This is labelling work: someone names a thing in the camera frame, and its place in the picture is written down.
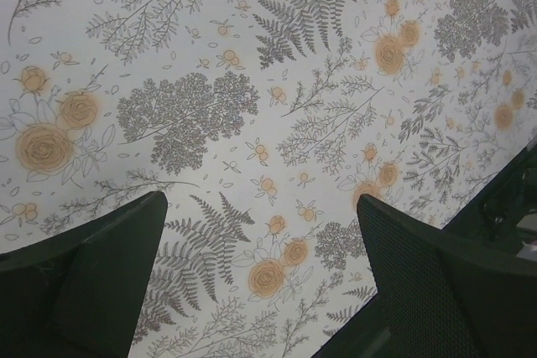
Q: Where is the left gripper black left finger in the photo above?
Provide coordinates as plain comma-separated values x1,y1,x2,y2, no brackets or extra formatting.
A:
1,191,168,357

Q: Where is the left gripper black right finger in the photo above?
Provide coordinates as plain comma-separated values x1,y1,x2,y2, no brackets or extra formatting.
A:
357,195,536,357

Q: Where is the floral table mat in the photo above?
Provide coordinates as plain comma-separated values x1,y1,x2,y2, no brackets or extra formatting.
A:
1,0,536,357

